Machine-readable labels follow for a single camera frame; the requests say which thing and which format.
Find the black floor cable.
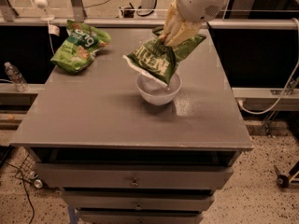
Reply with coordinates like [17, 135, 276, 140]
[3, 161, 36, 224]

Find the bottom grey drawer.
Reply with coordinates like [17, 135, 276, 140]
[78, 211, 203, 224]

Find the clear water bottle on ledge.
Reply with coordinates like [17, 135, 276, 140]
[5, 62, 29, 92]

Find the top grey drawer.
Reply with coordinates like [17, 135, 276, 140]
[35, 163, 233, 189]

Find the white bowl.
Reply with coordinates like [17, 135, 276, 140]
[136, 74, 182, 105]

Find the light green snack bag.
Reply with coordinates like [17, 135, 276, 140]
[50, 20, 111, 74]

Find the grey drawer cabinet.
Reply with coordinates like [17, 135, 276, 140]
[12, 29, 252, 215]

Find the black caster wheel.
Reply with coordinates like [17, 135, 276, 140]
[274, 166, 289, 188]

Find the grey drawer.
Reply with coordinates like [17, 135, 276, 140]
[78, 211, 203, 224]
[35, 163, 233, 189]
[62, 191, 214, 211]

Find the wire basket with cans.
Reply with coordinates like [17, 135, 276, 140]
[16, 155, 44, 189]

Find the middle grey drawer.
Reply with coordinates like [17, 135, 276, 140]
[62, 191, 214, 211]

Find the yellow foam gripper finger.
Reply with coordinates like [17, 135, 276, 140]
[165, 21, 202, 47]
[159, 0, 183, 43]

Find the white cable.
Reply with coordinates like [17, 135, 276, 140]
[236, 17, 299, 116]

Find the green Kettle jalapeno chip bag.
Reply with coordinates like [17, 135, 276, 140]
[123, 26, 206, 88]

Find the white round device on stand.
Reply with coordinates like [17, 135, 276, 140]
[34, 0, 55, 21]

